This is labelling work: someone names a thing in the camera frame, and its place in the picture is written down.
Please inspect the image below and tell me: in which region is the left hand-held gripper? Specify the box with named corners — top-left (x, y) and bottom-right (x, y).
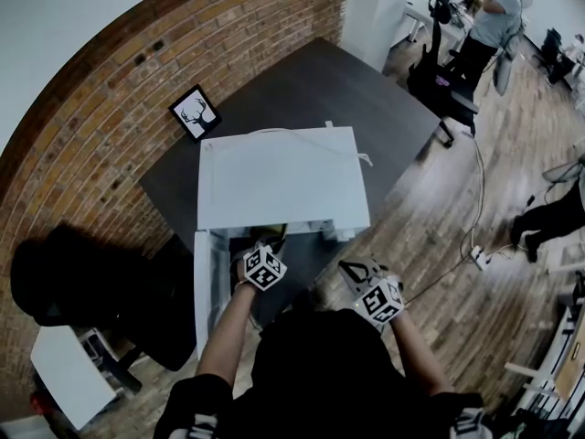
top-left (243, 238), bottom-right (288, 294)

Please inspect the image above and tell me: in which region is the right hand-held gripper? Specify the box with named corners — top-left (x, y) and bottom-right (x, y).
top-left (337, 257), bottom-right (407, 327)

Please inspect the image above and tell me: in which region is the white microwave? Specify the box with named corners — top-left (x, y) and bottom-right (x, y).
top-left (194, 125), bottom-right (371, 360)

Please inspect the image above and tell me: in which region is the person's right forearm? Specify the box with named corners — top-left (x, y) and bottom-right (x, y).
top-left (388, 317), bottom-right (453, 395)

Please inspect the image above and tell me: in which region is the person's left forearm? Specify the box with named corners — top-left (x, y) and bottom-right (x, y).
top-left (196, 284), bottom-right (257, 379)

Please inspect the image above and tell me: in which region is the person's left hand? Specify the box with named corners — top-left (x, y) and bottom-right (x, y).
top-left (230, 254), bottom-right (250, 286)

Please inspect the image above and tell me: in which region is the person's black clothing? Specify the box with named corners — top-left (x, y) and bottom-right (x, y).
top-left (154, 308), bottom-right (495, 439)

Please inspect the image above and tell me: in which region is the white power strip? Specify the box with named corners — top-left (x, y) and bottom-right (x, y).
top-left (469, 244), bottom-right (493, 272)

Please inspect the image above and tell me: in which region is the black framed deer picture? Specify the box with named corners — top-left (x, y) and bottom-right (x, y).
top-left (167, 83), bottom-right (224, 145)

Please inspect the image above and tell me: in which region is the large black office chair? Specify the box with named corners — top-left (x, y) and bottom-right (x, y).
top-left (9, 224), bottom-right (200, 392)

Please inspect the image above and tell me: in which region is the black headrest office chair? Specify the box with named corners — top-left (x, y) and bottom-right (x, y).
top-left (406, 0), bottom-right (479, 148)

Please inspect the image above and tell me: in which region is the small white table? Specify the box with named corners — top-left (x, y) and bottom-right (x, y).
top-left (29, 325), bottom-right (120, 432)

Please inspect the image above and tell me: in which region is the wooden top white desk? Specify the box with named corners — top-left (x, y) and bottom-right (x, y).
top-left (505, 285), bottom-right (585, 402)

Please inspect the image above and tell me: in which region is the white cable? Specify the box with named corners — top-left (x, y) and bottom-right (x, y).
top-left (249, 128), bottom-right (374, 167)

